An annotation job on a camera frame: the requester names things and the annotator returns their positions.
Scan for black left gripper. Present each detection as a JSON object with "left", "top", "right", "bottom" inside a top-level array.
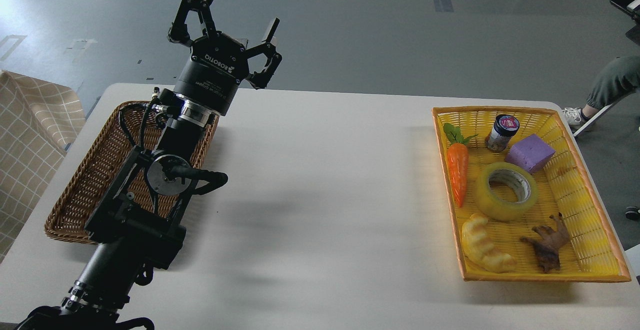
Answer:
[{"left": 167, "top": 0, "right": 283, "bottom": 117}]

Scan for yellow tape roll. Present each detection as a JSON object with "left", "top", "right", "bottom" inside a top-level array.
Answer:
[{"left": 472, "top": 162, "right": 539, "bottom": 222}]

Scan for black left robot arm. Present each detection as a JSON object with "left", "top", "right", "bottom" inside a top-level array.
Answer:
[{"left": 16, "top": 0, "right": 282, "bottom": 330}]

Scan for brown wicker basket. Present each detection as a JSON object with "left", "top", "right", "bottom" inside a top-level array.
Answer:
[{"left": 44, "top": 101, "right": 219, "bottom": 244}]

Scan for beige checkered cloth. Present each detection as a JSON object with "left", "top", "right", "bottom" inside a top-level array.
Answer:
[{"left": 0, "top": 70, "right": 86, "bottom": 259}]

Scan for orange toy carrot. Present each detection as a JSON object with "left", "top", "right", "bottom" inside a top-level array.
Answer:
[{"left": 443, "top": 123, "right": 477, "bottom": 207}]

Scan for small dark jar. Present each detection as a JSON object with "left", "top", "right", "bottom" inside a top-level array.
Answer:
[{"left": 485, "top": 114, "right": 521, "bottom": 152}]

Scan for yellow toy croissant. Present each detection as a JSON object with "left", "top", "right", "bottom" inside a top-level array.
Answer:
[{"left": 461, "top": 213, "right": 517, "bottom": 273}]

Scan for purple foam block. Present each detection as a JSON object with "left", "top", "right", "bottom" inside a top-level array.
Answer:
[{"left": 504, "top": 134, "right": 556, "bottom": 174}]

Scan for white sneaker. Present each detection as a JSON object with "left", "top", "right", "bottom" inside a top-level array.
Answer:
[{"left": 561, "top": 107, "right": 590, "bottom": 131}]

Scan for brown toy animal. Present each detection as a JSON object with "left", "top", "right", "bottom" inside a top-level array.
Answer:
[{"left": 519, "top": 213, "right": 570, "bottom": 274}]

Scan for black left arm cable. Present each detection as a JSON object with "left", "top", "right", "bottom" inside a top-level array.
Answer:
[{"left": 118, "top": 101, "right": 166, "bottom": 148}]

